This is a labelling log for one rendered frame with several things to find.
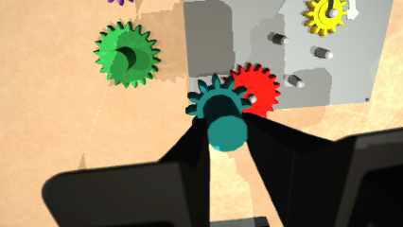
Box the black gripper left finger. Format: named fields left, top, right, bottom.
left=41, top=118, right=211, bottom=227

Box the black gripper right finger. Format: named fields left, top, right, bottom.
left=242, top=112, right=403, bottom=227

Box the red gear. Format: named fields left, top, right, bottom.
left=230, top=63, right=281, bottom=118

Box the yellow gear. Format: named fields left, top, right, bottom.
left=302, top=0, right=347, bottom=36

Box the teal gear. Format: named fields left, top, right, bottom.
left=185, top=73, right=253, bottom=153

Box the purple gear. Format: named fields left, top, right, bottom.
left=107, top=0, right=124, bottom=6

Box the green gear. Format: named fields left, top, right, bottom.
left=93, top=22, right=161, bottom=88

